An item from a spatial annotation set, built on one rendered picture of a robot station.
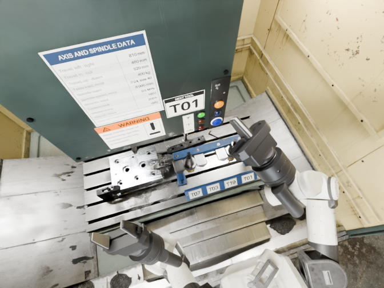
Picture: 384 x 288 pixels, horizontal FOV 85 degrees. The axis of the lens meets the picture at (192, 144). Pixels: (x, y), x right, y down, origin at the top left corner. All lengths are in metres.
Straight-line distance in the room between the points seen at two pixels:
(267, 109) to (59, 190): 1.65
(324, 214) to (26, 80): 0.88
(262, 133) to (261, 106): 1.25
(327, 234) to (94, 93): 0.81
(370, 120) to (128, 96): 1.01
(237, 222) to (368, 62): 1.06
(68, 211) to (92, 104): 1.33
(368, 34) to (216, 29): 0.82
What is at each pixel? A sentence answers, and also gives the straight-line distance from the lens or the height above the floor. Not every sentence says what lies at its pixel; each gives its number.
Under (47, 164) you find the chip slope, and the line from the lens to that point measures 1.91.
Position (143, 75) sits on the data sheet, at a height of 1.88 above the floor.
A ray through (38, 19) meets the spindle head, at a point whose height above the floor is 2.01.
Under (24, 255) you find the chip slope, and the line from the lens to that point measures 1.73.
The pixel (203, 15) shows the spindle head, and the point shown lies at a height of 1.97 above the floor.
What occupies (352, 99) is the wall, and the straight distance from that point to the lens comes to 1.22.
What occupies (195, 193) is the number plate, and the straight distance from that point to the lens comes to 1.27.
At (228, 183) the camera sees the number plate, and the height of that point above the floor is 0.94.
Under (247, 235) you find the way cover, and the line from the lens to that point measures 1.49.
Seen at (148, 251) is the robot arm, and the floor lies 1.52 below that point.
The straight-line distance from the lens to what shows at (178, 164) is 1.03.
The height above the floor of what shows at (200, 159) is 1.22.
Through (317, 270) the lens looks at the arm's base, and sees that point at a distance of 0.89.
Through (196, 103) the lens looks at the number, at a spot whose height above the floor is 1.76.
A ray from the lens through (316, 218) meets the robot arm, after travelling 0.89.
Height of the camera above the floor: 2.17
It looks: 62 degrees down
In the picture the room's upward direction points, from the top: 4 degrees counter-clockwise
